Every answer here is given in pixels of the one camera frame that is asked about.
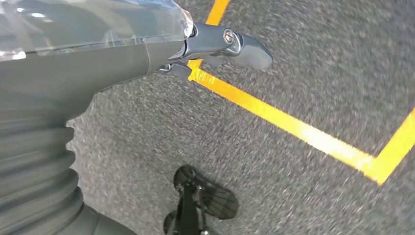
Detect yellow floor tape square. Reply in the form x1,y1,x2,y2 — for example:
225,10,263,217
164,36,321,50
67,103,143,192
187,0,415,186

